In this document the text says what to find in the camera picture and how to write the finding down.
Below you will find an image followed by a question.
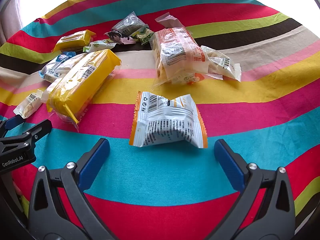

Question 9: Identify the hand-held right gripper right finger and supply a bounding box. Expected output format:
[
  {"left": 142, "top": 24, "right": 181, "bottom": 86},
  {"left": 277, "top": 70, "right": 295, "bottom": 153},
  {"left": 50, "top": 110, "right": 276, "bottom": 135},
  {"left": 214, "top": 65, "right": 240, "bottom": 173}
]
[{"left": 207, "top": 139, "right": 297, "bottom": 240}]

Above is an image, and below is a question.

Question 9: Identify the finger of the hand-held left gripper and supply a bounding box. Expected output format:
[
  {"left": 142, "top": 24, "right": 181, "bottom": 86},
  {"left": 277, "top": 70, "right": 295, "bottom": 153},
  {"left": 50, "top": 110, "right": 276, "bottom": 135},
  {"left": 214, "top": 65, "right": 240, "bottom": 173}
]
[
  {"left": 0, "top": 115, "right": 27, "bottom": 137},
  {"left": 0, "top": 119, "right": 53, "bottom": 145}
]

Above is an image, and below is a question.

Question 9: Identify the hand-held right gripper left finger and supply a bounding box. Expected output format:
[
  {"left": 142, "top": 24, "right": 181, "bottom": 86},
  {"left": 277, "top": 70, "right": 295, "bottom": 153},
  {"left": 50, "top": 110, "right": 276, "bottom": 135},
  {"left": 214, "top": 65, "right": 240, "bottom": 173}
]
[{"left": 27, "top": 138, "right": 118, "bottom": 240}]

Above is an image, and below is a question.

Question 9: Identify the blue-edged snack packet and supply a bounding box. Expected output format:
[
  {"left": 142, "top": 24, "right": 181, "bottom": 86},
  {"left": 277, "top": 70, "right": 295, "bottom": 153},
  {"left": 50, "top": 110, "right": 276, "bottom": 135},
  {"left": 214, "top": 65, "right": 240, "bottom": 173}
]
[{"left": 39, "top": 51, "right": 77, "bottom": 83}]

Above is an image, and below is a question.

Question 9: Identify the small white cracker packet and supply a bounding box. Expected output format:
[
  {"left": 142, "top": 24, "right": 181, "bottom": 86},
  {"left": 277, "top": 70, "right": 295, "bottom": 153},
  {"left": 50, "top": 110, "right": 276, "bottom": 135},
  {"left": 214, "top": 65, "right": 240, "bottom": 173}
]
[
  {"left": 13, "top": 89, "right": 48, "bottom": 119},
  {"left": 201, "top": 45, "right": 242, "bottom": 82}
]

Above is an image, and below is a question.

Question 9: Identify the small green snack packet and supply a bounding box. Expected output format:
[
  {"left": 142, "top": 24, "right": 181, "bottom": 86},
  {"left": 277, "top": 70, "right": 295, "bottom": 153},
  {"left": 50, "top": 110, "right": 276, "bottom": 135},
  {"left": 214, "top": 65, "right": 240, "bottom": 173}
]
[{"left": 136, "top": 26, "right": 155, "bottom": 46}]

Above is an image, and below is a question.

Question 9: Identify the large yellow biscuit packet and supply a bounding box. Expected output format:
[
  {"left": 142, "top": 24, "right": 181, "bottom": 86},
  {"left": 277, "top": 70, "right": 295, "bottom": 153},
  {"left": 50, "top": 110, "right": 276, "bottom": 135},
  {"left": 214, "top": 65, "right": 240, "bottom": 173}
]
[{"left": 46, "top": 49, "right": 122, "bottom": 131}]

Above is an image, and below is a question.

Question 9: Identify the striped colourful blanket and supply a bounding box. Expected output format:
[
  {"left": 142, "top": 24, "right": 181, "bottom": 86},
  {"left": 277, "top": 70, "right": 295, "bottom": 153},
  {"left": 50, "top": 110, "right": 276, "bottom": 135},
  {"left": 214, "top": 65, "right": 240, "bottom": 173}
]
[{"left": 0, "top": 0, "right": 320, "bottom": 240}]

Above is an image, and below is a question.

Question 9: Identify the white orange snack packet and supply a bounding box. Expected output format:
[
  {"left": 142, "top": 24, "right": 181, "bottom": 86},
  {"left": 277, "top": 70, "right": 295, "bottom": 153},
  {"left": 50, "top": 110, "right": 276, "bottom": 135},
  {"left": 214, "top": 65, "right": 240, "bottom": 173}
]
[{"left": 129, "top": 91, "right": 208, "bottom": 148}]

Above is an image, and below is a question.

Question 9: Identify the small yellow biscuit packet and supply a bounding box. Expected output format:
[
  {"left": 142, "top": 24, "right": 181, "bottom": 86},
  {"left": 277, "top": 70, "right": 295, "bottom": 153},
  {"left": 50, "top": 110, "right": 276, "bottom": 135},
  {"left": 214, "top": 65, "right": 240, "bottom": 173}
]
[{"left": 52, "top": 30, "right": 97, "bottom": 53}]

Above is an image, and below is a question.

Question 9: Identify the green white snack packet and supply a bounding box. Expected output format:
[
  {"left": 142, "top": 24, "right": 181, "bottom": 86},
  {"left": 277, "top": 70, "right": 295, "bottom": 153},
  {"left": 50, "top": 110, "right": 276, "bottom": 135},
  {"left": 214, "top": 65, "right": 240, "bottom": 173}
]
[{"left": 83, "top": 39, "right": 117, "bottom": 53}]

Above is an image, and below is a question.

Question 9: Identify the beige curtain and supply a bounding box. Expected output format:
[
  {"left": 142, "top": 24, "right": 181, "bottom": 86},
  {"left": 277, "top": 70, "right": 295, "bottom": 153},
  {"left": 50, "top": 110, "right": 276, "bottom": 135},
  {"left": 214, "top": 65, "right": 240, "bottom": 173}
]
[{"left": 0, "top": 0, "right": 33, "bottom": 45}]

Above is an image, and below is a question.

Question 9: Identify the large clear orange-print snack bag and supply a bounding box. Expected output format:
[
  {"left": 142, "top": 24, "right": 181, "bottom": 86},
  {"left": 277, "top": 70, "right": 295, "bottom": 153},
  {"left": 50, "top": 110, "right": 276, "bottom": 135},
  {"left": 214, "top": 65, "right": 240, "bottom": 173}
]
[{"left": 149, "top": 27, "right": 223, "bottom": 87}]

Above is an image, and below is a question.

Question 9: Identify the black white pink snack packet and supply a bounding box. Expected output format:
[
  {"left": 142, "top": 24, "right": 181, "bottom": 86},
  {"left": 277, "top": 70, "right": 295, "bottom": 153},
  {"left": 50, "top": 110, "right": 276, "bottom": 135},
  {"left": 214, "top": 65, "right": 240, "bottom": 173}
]
[{"left": 104, "top": 30, "right": 137, "bottom": 45}]

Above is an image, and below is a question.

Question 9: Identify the clear grey snack packet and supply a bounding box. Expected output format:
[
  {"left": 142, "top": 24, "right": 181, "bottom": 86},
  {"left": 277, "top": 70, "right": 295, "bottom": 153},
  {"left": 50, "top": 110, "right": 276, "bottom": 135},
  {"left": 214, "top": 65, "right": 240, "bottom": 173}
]
[{"left": 111, "top": 11, "right": 147, "bottom": 34}]

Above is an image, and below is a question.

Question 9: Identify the pink clear snack wrapper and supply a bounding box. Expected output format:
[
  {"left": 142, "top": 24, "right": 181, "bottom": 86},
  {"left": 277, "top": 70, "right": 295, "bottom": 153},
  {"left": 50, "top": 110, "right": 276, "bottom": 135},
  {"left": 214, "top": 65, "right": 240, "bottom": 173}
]
[{"left": 155, "top": 12, "right": 178, "bottom": 28}]

